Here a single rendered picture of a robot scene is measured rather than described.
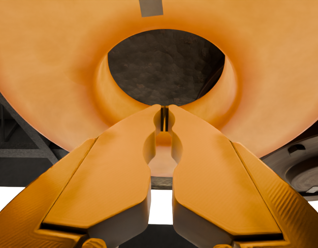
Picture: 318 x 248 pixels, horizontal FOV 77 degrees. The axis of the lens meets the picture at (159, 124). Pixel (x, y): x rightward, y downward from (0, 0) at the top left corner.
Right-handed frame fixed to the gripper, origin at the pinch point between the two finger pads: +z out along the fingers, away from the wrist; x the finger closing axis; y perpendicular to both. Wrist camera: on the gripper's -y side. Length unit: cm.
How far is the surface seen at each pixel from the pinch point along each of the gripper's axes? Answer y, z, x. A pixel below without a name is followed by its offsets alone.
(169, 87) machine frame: 14.2, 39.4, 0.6
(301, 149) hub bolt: 13.7, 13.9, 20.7
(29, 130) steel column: 249, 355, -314
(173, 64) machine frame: 7.7, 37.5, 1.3
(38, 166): 558, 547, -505
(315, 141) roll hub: 12.6, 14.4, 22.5
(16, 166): 560, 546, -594
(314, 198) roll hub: 33, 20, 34
